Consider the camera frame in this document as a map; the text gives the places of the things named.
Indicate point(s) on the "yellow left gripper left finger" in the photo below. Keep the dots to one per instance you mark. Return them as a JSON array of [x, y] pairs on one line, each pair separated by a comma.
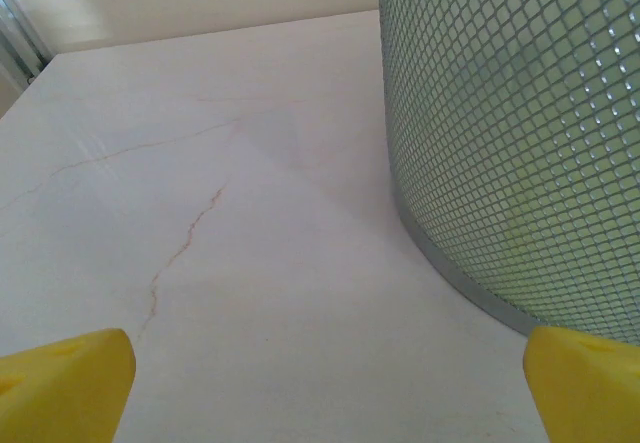
[[60, 388]]

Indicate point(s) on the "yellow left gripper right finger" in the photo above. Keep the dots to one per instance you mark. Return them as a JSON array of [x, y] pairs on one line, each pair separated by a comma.
[[590, 393]]

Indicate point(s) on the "aluminium frame post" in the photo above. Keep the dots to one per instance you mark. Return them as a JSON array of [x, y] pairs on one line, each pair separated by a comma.
[[15, 38]]

